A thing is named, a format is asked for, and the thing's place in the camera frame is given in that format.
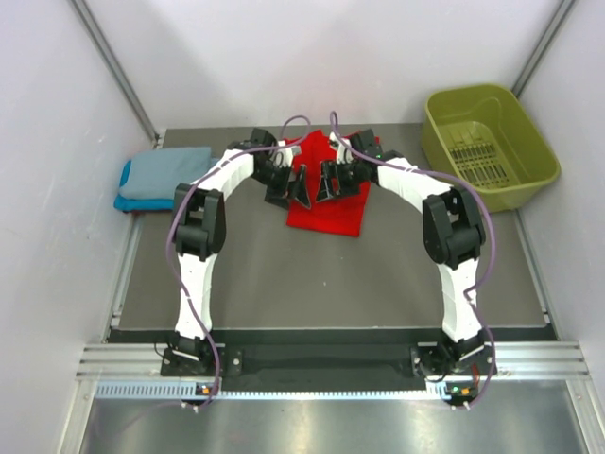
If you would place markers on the white slotted cable duct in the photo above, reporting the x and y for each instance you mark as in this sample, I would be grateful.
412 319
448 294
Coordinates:
199 391

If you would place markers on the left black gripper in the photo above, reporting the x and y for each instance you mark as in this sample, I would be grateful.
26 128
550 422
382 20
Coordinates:
279 195

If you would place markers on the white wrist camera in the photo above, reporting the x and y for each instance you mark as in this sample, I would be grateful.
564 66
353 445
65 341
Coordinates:
342 147
284 157

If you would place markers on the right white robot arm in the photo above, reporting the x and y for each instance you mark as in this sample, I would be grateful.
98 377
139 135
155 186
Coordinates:
453 235

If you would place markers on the green plastic basket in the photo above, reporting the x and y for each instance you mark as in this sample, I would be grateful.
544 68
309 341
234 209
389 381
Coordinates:
483 135

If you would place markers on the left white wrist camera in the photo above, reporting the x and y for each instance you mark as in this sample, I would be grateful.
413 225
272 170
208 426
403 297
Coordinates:
284 157

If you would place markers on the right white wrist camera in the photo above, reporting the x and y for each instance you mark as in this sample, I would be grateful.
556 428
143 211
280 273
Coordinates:
342 147

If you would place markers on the bright blue folded t shirt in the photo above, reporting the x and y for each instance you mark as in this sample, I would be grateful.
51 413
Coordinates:
126 205

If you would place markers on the grey-blue folded t shirt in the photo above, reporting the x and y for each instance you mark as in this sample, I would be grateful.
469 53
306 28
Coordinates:
154 174

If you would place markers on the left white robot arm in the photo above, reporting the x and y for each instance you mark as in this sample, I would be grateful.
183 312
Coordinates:
198 230

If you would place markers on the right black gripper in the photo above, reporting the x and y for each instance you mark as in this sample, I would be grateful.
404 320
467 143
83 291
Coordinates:
330 171

